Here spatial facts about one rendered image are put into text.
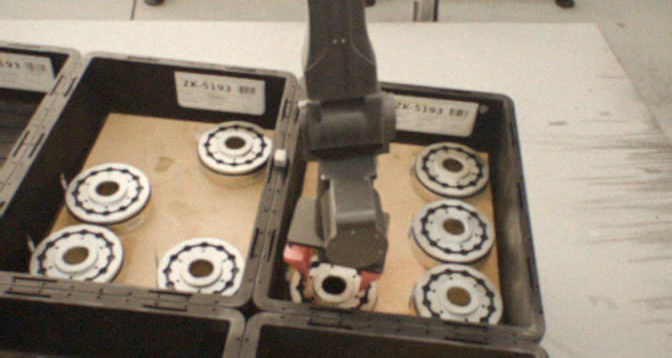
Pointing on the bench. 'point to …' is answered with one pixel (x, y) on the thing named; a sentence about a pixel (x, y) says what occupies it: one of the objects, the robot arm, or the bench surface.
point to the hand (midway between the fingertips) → (334, 278)
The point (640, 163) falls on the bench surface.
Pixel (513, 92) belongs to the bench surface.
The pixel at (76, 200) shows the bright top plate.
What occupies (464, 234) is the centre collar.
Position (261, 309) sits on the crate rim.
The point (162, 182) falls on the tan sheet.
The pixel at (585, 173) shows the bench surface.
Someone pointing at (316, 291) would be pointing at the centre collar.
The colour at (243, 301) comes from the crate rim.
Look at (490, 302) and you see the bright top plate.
